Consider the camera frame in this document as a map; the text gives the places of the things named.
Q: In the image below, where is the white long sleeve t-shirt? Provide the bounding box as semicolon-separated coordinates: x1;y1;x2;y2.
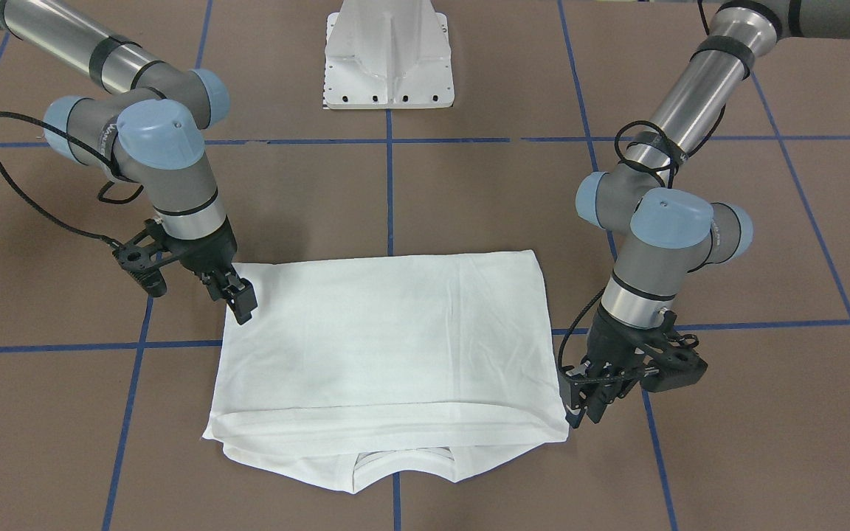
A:
202;251;569;493

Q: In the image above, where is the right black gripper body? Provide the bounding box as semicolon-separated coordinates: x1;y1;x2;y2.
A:
167;219;238;283

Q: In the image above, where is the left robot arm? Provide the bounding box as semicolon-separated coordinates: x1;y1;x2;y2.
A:
556;1;850;429

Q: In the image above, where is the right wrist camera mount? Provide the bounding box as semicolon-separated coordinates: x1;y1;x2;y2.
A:
111;218;171;298

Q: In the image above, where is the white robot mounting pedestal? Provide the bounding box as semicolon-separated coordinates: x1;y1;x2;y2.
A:
322;1;455;110

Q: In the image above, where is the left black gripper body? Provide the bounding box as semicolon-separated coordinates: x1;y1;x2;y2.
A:
584;303;662;380

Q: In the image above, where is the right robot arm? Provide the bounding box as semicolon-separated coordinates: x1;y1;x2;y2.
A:
0;1;258;324

